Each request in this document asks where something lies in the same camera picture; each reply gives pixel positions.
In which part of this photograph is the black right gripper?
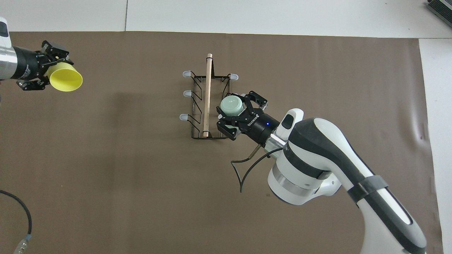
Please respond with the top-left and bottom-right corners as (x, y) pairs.
(216, 91), (281, 146)

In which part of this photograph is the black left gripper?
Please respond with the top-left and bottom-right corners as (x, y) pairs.
(12, 40), (75, 91)

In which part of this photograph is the pale green cup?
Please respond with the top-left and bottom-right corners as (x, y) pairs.
(220, 95), (245, 117)

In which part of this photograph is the yellow cup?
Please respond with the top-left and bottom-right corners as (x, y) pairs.
(46, 63), (83, 92)

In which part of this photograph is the brown table mat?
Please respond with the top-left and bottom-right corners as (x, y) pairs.
(0, 31), (444, 254)

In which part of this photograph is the grey ribbed device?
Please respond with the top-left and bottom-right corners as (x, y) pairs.
(426, 0), (452, 28)

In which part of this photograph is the black wire cup rack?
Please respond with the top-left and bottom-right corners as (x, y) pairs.
(179, 53), (239, 140)

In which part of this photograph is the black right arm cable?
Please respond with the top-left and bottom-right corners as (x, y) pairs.
(231, 143), (283, 193)

